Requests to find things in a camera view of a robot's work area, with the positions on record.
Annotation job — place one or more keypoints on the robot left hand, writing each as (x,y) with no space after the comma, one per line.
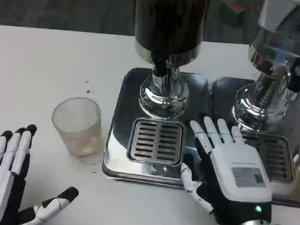
(5,186)

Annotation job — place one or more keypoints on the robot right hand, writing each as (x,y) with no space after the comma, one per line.
(237,171)

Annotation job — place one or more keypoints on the slotted steel drip grid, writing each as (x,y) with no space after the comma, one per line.
(275,155)
(155,142)

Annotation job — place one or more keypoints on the steel drip tray base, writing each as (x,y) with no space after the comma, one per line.
(119,141)
(281,190)

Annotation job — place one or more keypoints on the clear ribbed glass cup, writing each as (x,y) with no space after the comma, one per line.
(77,131)

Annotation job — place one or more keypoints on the drink dispenser with clear tank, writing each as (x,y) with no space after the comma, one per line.
(268,73)

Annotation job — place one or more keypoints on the drink dispenser with dark tank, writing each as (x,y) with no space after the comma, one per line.
(168,31)

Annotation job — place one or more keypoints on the dark box with red label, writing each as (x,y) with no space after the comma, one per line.
(232,11)

